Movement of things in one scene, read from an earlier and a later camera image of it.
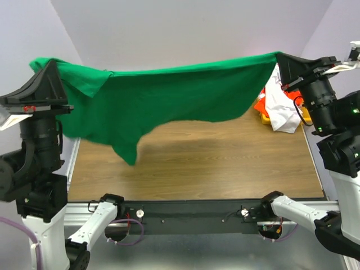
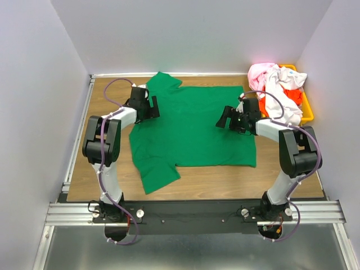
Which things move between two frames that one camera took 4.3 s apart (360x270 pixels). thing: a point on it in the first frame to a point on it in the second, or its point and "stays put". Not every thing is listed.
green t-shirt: [116, 107] to [185, 133]
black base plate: [197, 217] stays put
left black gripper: [43, 92] to [152, 112]
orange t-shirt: [261, 104] stays put
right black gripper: [292, 69] to [229, 112]
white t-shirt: [284, 116] stays put
